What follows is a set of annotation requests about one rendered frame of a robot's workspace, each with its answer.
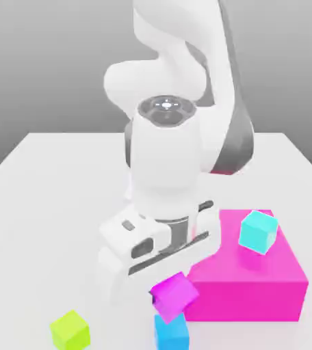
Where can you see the small lime green cube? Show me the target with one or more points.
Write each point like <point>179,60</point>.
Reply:
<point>69,330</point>

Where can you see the small blue cube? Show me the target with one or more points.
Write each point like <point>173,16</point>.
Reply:
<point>171,336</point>

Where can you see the small magenta cube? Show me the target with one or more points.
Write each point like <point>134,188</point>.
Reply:
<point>173,296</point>

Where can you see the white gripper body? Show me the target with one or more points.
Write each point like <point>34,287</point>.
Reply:
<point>134,284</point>

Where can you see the small cyan cube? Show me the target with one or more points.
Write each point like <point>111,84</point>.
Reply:
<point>257,232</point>

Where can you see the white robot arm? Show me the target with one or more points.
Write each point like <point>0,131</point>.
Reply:
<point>164,164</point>

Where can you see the large pink box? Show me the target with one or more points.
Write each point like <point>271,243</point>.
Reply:
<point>249,295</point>

